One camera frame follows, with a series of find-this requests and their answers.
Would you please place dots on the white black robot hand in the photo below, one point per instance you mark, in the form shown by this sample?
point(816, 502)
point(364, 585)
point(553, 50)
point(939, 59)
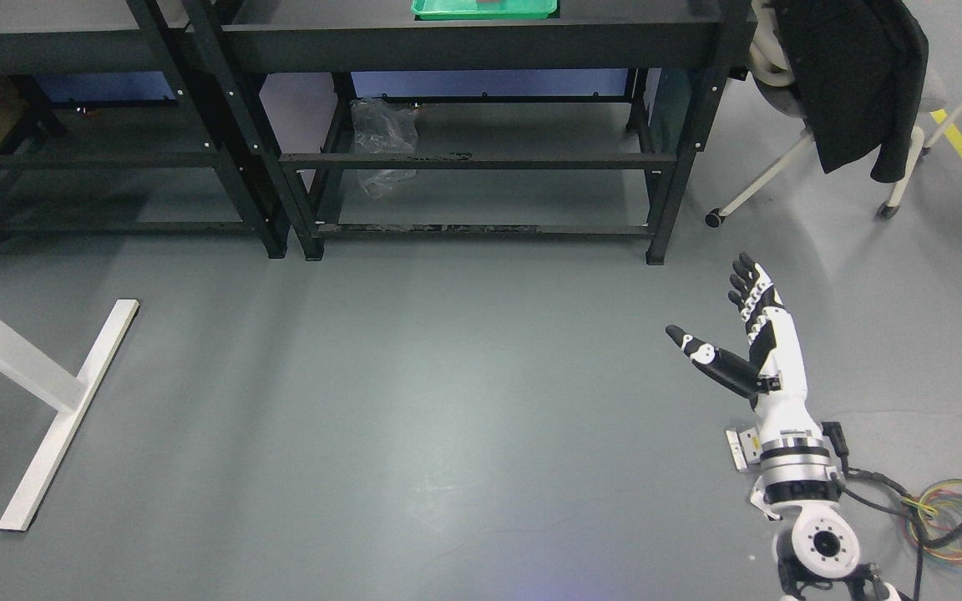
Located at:
point(773, 377)

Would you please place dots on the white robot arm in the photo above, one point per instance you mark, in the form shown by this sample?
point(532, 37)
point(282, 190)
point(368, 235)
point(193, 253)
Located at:
point(799, 487)

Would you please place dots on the black metal shelf right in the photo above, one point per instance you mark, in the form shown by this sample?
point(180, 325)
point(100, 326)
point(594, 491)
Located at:
point(627, 86)

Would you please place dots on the black metal shelf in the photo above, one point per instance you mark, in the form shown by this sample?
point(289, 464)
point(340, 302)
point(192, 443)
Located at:
point(627, 86)
point(110, 125)

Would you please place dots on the green plastic tray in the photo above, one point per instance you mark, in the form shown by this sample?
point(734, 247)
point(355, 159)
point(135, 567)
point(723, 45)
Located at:
point(445, 11)

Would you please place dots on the black metal shelf left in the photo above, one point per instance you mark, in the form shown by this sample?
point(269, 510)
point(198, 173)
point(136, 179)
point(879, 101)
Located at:
point(110, 125)

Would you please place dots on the white chair with wheels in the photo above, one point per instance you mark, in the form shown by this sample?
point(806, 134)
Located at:
point(770, 69)

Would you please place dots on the black jacket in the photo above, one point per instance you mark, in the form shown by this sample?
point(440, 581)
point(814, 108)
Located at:
point(860, 68)

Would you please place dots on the clear plastic bag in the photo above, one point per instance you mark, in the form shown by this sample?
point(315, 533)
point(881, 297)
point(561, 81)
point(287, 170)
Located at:
point(382, 128)

